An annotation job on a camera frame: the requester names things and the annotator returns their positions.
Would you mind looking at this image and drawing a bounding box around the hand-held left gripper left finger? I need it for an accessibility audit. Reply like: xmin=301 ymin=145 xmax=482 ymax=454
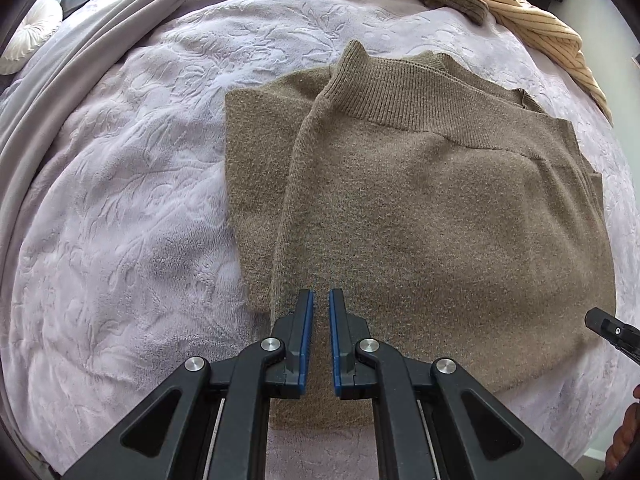
xmin=60 ymin=288 xmax=315 ymax=480

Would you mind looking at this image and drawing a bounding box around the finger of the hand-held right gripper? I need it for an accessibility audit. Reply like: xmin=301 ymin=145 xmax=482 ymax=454
xmin=585 ymin=308 xmax=640 ymax=367

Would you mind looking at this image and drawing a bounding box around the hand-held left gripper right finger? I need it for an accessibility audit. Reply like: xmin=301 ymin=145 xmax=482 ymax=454
xmin=328 ymin=288 xmax=583 ymax=480

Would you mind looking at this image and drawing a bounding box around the brown knit sweater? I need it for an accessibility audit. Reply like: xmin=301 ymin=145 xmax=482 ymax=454
xmin=223 ymin=39 xmax=617 ymax=431

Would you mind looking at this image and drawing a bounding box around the person's right hand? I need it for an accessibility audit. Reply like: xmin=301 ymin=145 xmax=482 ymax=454
xmin=604 ymin=384 xmax=640 ymax=472

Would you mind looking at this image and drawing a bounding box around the lavender embossed blanket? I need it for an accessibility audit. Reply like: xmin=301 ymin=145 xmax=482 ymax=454
xmin=0 ymin=0 xmax=640 ymax=480

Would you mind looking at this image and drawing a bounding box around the brown ribbed knit garment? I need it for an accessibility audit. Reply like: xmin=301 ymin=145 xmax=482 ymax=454
xmin=419 ymin=0 xmax=490 ymax=27

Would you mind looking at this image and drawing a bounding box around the grey bed sheet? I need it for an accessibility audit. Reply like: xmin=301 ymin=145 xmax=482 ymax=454
xmin=0 ymin=0 xmax=251 ymax=241

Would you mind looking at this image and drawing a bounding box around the white round pleated cushion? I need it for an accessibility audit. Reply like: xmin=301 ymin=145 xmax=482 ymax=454
xmin=0 ymin=0 xmax=63 ymax=76

